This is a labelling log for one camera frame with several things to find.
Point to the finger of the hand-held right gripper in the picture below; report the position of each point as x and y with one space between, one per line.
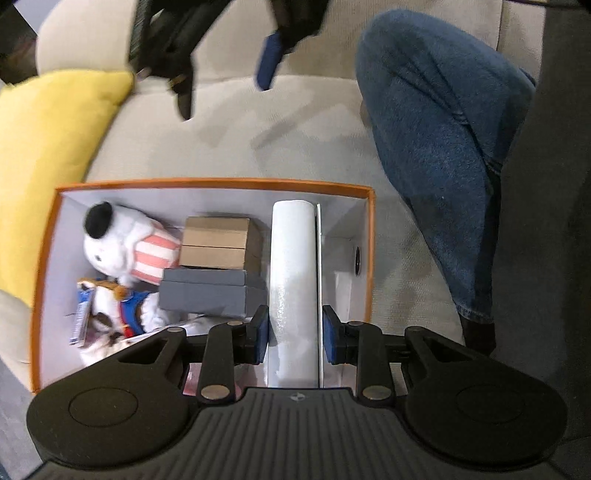
185 92
268 60

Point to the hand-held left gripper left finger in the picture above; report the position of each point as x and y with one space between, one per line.
262 337

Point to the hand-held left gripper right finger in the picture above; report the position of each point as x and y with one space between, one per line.
330 337

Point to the white paper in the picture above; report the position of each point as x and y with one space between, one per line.
293 277

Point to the grey box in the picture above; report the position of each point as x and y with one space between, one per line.
203 290

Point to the brown cardboard box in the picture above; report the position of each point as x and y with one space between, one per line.
212 244

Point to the orange storage box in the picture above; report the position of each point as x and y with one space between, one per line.
212 198

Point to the sailor cat plush toy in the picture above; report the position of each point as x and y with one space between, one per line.
124 314

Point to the white dog plush toy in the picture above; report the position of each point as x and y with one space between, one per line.
120 244

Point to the beige sofa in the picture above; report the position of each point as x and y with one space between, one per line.
231 143

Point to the yellow cushion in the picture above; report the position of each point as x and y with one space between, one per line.
41 161

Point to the person's right leg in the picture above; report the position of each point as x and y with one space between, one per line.
438 152

